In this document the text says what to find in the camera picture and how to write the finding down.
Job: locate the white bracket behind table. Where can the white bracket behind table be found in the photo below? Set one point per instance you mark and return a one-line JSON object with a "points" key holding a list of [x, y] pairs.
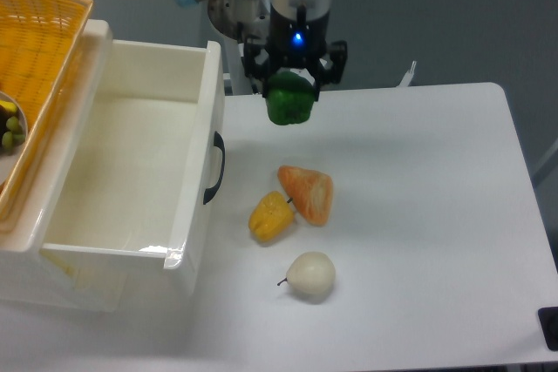
{"points": [[407, 79]]}

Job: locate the green bell pepper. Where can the green bell pepper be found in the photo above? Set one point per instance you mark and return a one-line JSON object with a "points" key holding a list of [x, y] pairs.
{"points": [[290, 99]]}

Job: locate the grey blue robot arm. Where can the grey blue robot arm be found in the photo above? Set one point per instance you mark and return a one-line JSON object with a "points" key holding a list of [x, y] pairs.
{"points": [[314, 10]]}

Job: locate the black object at table edge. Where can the black object at table edge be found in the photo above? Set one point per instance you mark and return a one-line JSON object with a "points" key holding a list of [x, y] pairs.
{"points": [[548, 318]]}

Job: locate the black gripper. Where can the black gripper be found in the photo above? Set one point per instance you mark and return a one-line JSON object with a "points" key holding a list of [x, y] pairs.
{"points": [[298, 44]]}

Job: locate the white pear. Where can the white pear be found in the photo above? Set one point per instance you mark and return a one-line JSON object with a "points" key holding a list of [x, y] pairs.
{"points": [[311, 277]]}

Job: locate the green grapes bunch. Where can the green grapes bunch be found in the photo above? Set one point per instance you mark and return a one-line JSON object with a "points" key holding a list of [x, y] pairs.
{"points": [[12, 133]]}

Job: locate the orange bread piece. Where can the orange bread piece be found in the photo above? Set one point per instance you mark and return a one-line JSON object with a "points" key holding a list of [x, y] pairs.
{"points": [[311, 192]]}

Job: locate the white upper drawer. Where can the white upper drawer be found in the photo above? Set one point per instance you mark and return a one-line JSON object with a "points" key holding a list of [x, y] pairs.
{"points": [[132, 199]]}

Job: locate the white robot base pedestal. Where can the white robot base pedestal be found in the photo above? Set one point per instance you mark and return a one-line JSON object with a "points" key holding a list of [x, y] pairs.
{"points": [[235, 20]]}

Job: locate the yellow fruit on plate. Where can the yellow fruit on plate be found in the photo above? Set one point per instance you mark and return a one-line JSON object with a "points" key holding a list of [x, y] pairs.
{"points": [[9, 108]]}

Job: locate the white drawer cabinet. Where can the white drawer cabinet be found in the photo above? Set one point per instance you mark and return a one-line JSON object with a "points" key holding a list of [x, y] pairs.
{"points": [[29, 275]]}

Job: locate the yellow bell pepper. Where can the yellow bell pepper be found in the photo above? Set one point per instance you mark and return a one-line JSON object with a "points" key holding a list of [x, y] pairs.
{"points": [[271, 216]]}

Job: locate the black drawer handle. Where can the black drawer handle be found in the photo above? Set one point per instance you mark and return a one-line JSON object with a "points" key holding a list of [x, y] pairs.
{"points": [[217, 168]]}

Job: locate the yellow woven basket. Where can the yellow woven basket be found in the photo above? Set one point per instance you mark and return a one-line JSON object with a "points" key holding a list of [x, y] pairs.
{"points": [[39, 39]]}

